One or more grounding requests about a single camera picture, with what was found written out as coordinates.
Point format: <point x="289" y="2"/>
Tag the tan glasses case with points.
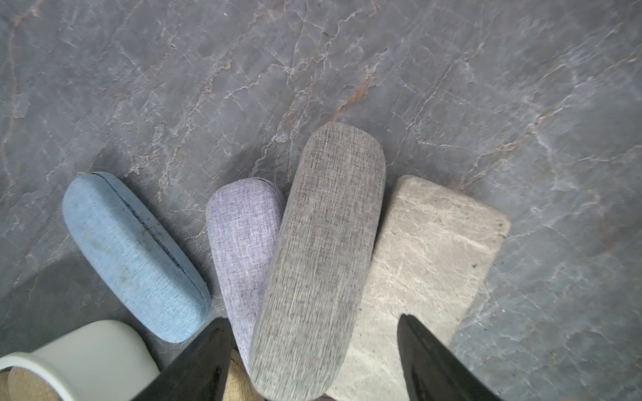
<point x="238" y="386"/>
<point x="22" y="384"/>

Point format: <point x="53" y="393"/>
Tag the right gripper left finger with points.
<point x="200" y="371"/>

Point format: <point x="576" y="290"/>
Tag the white plastic storage tray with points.
<point x="104" y="360"/>

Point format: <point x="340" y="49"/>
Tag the blue glasses case far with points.
<point x="136" y="257"/>

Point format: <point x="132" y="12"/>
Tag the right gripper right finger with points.
<point x="431" y="371"/>

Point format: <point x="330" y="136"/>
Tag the purple glasses case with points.
<point x="243" y="220"/>

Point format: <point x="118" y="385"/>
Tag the grey marble glasses case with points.
<point x="433" y="252"/>

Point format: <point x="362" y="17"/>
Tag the grey fabric glasses case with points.
<point x="317" y="275"/>

